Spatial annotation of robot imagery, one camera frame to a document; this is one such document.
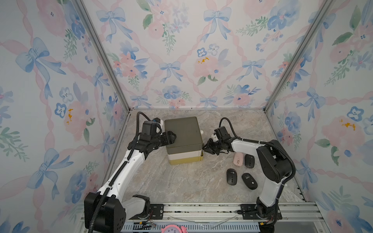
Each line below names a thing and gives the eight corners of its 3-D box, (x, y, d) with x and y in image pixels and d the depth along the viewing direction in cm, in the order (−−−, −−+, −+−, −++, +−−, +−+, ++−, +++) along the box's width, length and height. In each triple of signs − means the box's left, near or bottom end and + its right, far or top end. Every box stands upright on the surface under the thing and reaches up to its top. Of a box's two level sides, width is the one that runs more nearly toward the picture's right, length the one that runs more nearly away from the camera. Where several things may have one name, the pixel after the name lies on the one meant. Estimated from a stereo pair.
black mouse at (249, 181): (251, 191, 82) (253, 190, 80) (240, 176, 88) (241, 174, 85) (257, 187, 83) (259, 186, 81) (246, 172, 89) (248, 170, 86)
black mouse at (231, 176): (227, 185, 85) (228, 183, 83) (225, 170, 90) (226, 168, 88) (237, 185, 85) (239, 183, 83) (234, 170, 90) (235, 168, 88)
